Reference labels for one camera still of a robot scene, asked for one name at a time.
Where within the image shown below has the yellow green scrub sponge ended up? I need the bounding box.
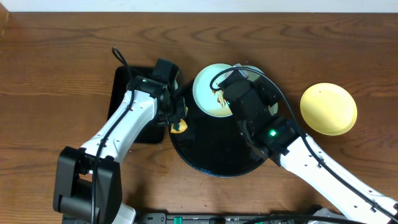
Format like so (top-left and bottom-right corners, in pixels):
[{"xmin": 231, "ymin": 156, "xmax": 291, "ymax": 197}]
[{"xmin": 170, "ymin": 119, "xmax": 188, "ymax": 134}]

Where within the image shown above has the light blue plate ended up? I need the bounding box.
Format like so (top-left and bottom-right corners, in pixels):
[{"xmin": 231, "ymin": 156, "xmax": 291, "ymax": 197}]
[{"xmin": 192, "ymin": 63, "xmax": 279, "ymax": 118}]

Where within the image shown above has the yellow plate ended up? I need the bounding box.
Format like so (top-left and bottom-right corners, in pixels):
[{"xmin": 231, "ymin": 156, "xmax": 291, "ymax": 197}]
[{"xmin": 300, "ymin": 83, "xmax": 358, "ymax": 136}]

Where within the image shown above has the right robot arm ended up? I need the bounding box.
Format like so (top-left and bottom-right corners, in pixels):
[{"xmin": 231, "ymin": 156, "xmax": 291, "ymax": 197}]
[{"xmin": 210, "ymin": 67, "xmax": 397, "ymax": 223}]

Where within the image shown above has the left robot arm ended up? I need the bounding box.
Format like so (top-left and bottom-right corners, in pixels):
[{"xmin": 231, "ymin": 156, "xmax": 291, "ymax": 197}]
[{"xmin": 53, "ymin": 59, "xmax": 187, "ymax": 223}]

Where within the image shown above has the black rectangular tray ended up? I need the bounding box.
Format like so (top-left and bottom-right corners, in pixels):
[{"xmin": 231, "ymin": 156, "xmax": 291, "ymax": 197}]
[{"xmin": 107, "ymin": 66, "xmax": 165, "ymax": 144}]

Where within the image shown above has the black round tray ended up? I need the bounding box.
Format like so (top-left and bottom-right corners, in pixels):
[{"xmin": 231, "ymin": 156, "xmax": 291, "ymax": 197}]
[{"xmin": 169, "ymin": 82, "xmax": 265, "ymax": 177}]

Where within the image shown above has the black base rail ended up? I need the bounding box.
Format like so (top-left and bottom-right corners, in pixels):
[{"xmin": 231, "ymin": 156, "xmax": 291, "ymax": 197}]
[{"xmin": 114, "ymin": 209, "xmax": 348, "ymax": 224}]

